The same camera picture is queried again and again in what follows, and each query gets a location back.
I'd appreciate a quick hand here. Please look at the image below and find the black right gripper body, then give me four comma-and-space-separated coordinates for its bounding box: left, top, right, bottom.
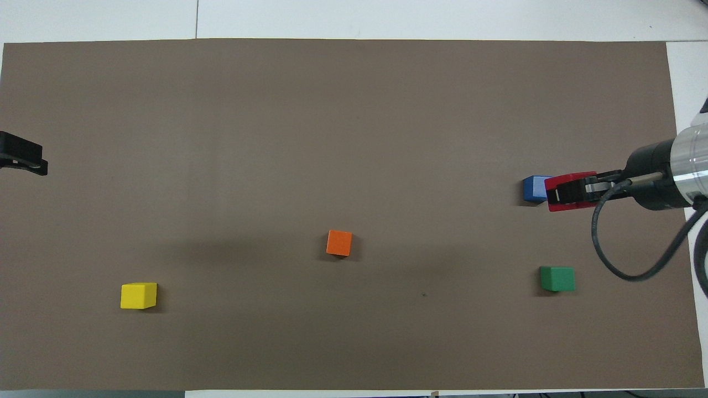
624, 138, 690, 212

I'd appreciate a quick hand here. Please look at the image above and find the red cube block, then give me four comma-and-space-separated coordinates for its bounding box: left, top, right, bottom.
545, 172, 599, 213

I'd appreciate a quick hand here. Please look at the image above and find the blue cube block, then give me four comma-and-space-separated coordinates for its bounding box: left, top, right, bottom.
523, 175, 554, 204

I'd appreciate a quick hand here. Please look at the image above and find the green cube block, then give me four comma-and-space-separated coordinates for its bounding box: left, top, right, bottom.
539, 266, 576, 292

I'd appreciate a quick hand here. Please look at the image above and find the yellow cube block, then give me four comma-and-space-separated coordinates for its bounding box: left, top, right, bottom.
120, 282, 158, 310

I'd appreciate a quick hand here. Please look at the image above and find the orange cube block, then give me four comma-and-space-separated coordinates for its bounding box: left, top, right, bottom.
326, 230, 353, 258

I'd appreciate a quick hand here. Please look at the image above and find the brown paper table mat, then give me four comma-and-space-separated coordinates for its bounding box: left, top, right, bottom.
0, 39, 706, 391

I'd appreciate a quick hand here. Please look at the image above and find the black right arm gripper cable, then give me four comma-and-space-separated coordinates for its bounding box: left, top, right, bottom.
591, 172, 708, 281

